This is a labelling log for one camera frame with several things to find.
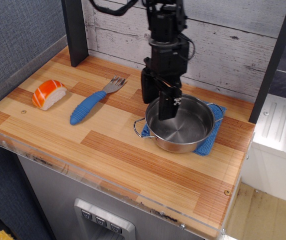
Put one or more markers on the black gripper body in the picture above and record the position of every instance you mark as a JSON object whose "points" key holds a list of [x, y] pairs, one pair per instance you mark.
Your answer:
{"points": [[168, 62]]}

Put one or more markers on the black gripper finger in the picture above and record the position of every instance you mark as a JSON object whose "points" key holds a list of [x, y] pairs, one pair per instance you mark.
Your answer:
{"points": [[149, 90], [168, 104]]}

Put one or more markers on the stainless steel pot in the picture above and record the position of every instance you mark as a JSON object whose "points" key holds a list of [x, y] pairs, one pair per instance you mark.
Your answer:
{"points": [[180, 125]]}

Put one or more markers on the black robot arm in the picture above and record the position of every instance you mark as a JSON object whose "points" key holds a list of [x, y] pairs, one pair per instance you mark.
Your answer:
{"points": [[167, 20]]}

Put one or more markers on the salmon sushi toy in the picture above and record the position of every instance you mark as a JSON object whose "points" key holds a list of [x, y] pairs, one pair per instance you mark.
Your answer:
{"points": [[48, 93]]}

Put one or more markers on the white toy sink unit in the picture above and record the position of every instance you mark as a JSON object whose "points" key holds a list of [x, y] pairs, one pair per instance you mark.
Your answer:
{"points": [[265, 165]]}

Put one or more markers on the silver dispenser button panel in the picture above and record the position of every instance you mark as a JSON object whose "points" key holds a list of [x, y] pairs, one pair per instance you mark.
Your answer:
{"points": [[97, 223]]}

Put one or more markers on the grey toy fridge cabinet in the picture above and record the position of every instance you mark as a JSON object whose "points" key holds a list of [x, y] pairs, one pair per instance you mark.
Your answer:
{"points": [[56, 192]]}

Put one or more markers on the yellow toy object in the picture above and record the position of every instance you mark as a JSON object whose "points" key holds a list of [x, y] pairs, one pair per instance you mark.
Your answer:
{"points": [[5, 236]]}

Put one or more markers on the blue handled metal fork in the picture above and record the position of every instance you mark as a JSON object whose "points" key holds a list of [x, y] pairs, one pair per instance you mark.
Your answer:
{"points": [[84, 108]]}

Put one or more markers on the black left frame post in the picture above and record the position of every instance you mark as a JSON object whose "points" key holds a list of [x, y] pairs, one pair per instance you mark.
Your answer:
{"points": [[75, 31]]}

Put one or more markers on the black frame post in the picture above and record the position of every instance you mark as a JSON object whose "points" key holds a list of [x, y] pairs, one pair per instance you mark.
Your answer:
{"points": [[75, 31], [269, 75]]}

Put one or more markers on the black right frame post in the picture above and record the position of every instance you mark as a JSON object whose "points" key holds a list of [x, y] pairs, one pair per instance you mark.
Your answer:
{"points": [[269, 75]]}

